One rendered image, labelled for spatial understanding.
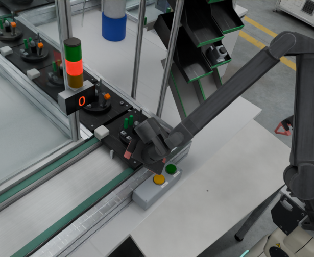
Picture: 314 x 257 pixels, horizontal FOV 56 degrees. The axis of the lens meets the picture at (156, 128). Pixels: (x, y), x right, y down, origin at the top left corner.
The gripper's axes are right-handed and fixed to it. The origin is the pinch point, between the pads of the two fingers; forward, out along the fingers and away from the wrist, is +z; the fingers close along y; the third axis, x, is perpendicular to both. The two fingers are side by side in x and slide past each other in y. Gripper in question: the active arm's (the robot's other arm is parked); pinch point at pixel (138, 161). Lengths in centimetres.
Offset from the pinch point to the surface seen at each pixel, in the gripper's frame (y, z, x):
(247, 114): 50, 17, 60
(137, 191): 5.3, 4.9, -8.6
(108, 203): -2.2, 6.9, -16.2
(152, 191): 10.2, 3.4, -6.3
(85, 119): -22.4, 23.7, 14.6
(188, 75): 3.1, -6.9, 39.7
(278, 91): 147, 111, 196
